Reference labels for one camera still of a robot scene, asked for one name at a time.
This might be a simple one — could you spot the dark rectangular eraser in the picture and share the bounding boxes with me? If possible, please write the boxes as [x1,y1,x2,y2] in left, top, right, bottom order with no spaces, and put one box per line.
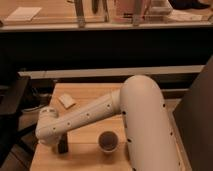
[58,134,69,154]

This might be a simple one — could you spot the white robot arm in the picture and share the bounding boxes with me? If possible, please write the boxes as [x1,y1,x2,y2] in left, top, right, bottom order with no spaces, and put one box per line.
[36,75,181,171]

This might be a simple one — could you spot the white paper cup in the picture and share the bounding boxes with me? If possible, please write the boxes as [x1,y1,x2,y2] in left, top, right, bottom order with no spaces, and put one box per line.
[98,131,118,154]

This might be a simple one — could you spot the dark panel at right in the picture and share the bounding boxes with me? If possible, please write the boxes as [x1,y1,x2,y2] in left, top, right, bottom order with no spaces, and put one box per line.
[173,55,213,171]

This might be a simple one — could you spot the white paper sheet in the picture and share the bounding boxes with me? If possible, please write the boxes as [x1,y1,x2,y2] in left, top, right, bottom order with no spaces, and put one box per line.
[6,7,41,21]

